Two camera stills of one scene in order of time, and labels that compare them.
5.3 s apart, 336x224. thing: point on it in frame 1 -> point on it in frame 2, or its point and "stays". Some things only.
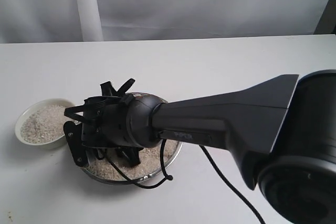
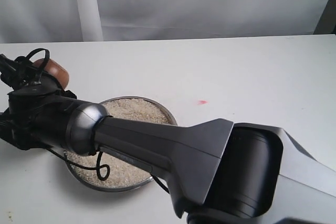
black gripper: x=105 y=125 -> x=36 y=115
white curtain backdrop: x=44 y=7 stays
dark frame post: x=327 y=23 stays
